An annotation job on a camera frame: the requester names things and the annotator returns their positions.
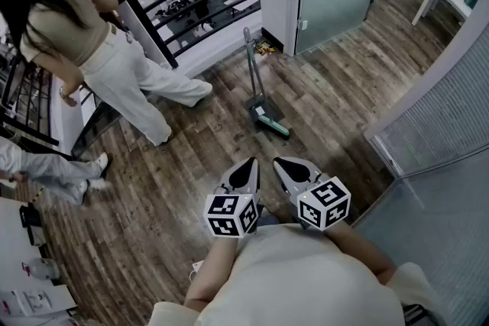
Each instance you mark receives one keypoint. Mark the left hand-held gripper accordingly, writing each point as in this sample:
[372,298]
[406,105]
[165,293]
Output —
[225,213]

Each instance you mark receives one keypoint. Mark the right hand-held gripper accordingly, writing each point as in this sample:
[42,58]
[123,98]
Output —
[324,206]

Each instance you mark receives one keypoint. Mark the green broom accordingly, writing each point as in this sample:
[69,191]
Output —
[273,126]

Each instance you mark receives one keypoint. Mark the person's left forearm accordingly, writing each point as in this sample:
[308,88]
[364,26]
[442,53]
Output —
[208,271]

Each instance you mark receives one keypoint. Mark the person's right forearm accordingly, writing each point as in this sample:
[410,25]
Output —
[359,248]

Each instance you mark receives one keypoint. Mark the person's blue jeans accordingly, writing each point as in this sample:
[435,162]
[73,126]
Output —
[269,218]

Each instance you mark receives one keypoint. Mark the white power adapter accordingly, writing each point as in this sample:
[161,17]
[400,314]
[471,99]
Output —
[197,265]

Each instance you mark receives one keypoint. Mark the person's cream shirt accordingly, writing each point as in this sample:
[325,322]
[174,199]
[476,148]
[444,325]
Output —
[298,278]

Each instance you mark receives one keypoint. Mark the pile of snack wrappers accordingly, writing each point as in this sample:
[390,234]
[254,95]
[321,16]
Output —
[264,47]

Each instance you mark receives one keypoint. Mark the white glass door fitting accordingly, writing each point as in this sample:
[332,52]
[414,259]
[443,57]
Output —
[303,24]

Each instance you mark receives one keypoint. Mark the white window blinds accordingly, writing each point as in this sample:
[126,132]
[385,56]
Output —
[439,118]

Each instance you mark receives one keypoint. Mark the dark glass balustrade panel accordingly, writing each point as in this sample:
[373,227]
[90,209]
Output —
[95,126]

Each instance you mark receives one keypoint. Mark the black curved balcony railing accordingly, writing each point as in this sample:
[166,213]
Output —
[151,30]

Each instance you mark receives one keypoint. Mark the yellow black striped tape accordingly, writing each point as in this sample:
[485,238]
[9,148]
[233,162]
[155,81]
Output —
[38,195]

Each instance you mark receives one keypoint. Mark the black charger box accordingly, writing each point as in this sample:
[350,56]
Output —
[30,219]

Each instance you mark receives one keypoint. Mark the clear plastic jug pink label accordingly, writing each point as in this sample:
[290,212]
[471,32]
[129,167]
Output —
[42,268]

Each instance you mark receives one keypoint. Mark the white desk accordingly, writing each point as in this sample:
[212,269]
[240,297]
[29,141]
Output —
[15,252]

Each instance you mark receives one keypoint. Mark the white printed box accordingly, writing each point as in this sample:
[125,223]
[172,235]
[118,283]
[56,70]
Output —
[34,301]

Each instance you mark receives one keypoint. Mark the white box red label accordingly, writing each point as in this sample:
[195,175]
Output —
[7,303]

